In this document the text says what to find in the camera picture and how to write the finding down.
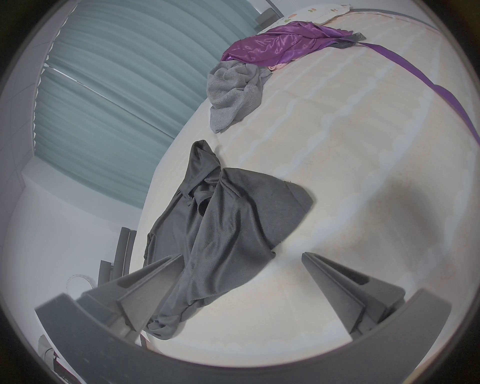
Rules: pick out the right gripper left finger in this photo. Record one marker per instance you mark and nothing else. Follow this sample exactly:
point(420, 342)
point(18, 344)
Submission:
point(146, 296)

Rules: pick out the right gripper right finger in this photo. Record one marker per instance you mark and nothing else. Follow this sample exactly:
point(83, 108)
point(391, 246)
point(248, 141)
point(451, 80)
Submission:
point(348, 296)

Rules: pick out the black T-shirt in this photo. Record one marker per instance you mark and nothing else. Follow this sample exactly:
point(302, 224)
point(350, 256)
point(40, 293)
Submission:
point(232, 217)

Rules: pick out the bed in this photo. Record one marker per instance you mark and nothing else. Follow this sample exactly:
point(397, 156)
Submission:
point(356, 187)

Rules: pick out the black chest of drawers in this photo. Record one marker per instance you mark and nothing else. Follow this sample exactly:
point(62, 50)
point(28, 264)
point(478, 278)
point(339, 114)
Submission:
point(122, 255)

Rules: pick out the blue-green curtain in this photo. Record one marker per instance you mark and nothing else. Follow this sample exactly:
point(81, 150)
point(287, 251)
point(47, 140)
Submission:
point(150, 52)
point(105, 142)

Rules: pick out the grey garment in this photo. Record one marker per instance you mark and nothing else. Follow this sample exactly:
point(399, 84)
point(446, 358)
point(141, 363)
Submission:
point(232, 93)

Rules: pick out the pink garment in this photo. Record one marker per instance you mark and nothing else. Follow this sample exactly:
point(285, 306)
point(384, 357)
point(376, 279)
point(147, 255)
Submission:
point(277, 67)

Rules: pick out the purple satin garment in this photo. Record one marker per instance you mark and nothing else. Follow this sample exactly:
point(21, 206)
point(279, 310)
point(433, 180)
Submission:
point(270, 45)

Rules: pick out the white printed pillow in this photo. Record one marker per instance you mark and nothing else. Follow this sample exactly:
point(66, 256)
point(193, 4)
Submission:
point(318, 11)

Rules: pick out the grey bedside table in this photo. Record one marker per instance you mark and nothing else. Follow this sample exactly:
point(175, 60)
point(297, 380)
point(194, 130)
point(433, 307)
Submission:
point(268, 18)

